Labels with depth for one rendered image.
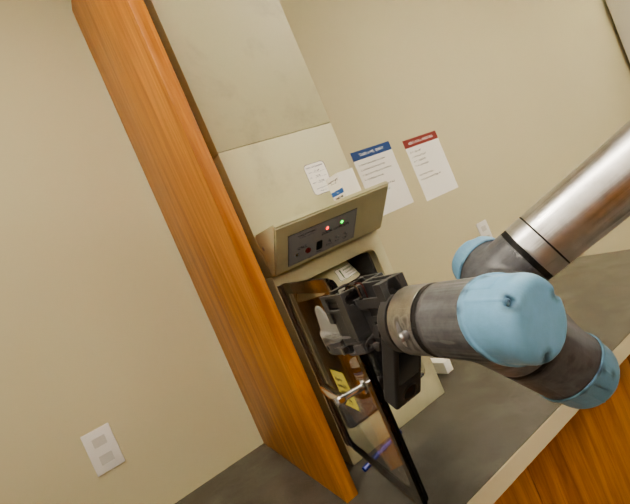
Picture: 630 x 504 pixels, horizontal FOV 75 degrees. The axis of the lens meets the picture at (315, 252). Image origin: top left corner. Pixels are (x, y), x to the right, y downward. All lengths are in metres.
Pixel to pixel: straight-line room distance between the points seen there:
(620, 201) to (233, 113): 0.77
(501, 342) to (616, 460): 0.93
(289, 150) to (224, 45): 0.28
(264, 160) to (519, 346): 0.77
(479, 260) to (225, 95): 0.71
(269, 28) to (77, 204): 0.71
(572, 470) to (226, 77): 1.15
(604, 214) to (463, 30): 1.99
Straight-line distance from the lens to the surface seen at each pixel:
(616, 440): 1.27
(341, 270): 1.05
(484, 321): 0.35
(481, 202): 2.07
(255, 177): 0.97
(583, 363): 0.45
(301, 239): 0.89
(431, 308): 0.39
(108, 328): 1.30
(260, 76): 1.09
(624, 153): 0.53
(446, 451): 0.99
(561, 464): 1.10
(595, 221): 0.52
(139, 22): 0.97
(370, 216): 1.01
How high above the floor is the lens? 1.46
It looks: 2 degrees down
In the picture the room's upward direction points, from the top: 23 degrees counter-clockwise
